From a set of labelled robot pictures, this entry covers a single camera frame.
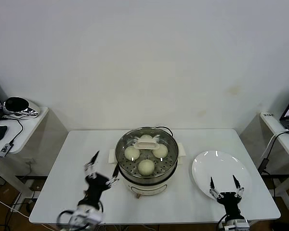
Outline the round glass pot lid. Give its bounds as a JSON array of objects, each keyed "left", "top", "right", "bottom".
[{"left": 116, "top": 127, "right": 179, "bottom": 175}]

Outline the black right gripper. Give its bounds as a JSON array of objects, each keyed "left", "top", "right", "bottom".
[{"left": 209, "top": 175, "right": 245, "bottom": 220}]

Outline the white charger cable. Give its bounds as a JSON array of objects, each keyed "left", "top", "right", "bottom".
[{"left": 260, "top": 129, "right": 289, "bottom": 159}]

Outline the white floor cable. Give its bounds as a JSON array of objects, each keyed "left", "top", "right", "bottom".
[{"left": 0, "top": 195, "right": 31, "bottom": 219}]

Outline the white wall socket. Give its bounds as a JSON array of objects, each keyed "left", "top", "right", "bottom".
[{"left": 22, "top": 156, "right": 37, "bottom": 167}]

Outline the white round plate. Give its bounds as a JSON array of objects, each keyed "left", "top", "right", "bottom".
[{"left": 191, "top": 150, "right": 252, "bottom": 201}]

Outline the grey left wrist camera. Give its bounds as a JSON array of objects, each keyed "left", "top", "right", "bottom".
[{"left": 85, "top": 208, "right": 104, "bottom": 224}]

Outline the thin black desk cable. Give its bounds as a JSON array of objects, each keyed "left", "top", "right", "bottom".
[{"left": 1, "top": 115, "right": 25, "bottom": 145}]

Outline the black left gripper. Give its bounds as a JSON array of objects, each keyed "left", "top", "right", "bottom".
[{"left": 78, "top": 151, "right": 120, "bottom": 210}]

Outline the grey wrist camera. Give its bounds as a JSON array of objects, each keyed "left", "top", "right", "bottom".
[
  {"left": 227, "top": 219, "right": 251, "bottom": 231},
  {"left": 85, "top": 208, "right": 104, "bottom": 224}
]

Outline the black cooker power cable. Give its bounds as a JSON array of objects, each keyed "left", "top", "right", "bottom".
[{"left": 155, "top": 125, "right": 174, "bottom": 137}]

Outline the chrome and black helmet device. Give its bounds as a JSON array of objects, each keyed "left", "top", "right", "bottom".
[{"left": 2, "top": 96, "right": 41, "bottom": 118}]

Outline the stainless steel steamer basket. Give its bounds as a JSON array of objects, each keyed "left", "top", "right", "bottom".
[{"left": 115, "top": 126, "right": 179, "bottom": 180}]

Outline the white electric cooker base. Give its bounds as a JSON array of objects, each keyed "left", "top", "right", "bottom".
[{"left": 107, "top": 141, "right": 186, "bottom": 199}]

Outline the black power adapter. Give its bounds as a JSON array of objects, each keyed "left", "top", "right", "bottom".
[{"left": 258, "top": 157, "right": 270, "bottom": 174}]

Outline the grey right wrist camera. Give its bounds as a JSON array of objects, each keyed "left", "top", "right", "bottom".
[{"left": 227, "top": 219, "right": 251, "bottom": 231}]

